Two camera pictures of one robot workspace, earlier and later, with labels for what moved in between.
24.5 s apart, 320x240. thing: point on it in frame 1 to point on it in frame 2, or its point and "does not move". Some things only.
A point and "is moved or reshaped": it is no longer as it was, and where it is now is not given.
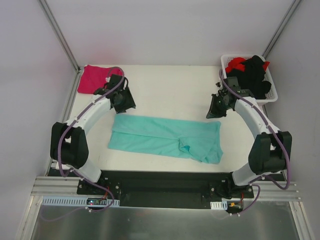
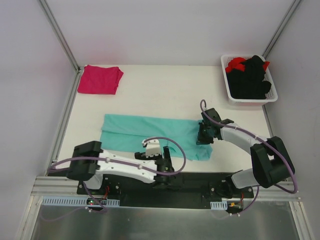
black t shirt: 251,78 does not move
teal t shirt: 182,138 is moved or reshaped
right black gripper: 215,106 to 204,132
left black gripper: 125,99 to 166,160
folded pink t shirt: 94,77 does not move
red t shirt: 235,63 does not move
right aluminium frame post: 291,10 does not move
